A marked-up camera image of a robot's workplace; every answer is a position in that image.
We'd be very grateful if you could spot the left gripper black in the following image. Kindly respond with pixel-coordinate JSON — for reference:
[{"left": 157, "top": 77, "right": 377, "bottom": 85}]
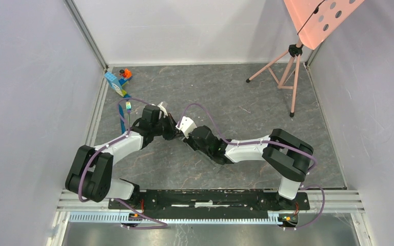
[{"left": 151, "top": 113, "right": 183, "bottom": 141}]

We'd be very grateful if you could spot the grey cloth napkin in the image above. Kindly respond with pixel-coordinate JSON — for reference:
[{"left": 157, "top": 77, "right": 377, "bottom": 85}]
[{"left": 183, "top": 137, "right": 233, "bottom": 166}]

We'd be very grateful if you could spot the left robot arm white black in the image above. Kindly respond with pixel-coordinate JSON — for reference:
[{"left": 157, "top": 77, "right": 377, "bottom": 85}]
[{"left": 65, "top": 102, "right": 178, "bottom": 209}]

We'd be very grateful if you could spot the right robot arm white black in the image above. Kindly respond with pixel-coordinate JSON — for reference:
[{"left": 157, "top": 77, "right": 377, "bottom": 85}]
[{"left": 178, "top": 126, "right": 315, "bottom": 209}]

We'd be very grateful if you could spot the blue plastic knife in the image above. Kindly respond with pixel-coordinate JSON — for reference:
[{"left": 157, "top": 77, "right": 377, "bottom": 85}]
[{"left": 117, "top": 104, "right": 126, "bottom": 134}]

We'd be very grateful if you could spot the blue toy block stack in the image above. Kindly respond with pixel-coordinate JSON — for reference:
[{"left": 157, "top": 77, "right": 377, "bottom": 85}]
[{"left": 104, "top": 72, "right": 133, "bottom": 98}]

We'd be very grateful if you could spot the orange toy figure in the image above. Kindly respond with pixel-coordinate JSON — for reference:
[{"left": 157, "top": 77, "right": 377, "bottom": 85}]
[{"left": 119, "top": 68, "right": 133, "bottom": 80}]

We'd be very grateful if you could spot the pink tripod stand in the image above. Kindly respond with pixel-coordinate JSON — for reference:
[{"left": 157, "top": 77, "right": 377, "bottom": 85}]
[{"left": 246, "top": 39, "right": 304, "bottom": 118}]

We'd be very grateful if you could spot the pink perforated board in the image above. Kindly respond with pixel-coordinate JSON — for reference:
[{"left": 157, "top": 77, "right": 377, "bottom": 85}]
[{"left": 284, "top": 0, "right": 364, "bottom": 50}]

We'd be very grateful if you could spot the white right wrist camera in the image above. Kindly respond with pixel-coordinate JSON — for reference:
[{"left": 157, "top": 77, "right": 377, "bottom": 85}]
[{"left": 176, "top": 116, "right": 196, "bottom": 138}]

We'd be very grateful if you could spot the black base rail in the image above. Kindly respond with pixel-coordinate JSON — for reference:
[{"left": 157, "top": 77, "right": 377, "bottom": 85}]
[{"left": 126, "top": 189, "right": 310, "bottom": 219}]

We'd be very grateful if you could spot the white slotted cable duct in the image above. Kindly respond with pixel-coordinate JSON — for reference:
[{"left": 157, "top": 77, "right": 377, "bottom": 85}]
[{"left": 68, "top": 212, "right": 297, "bottom": 226}]

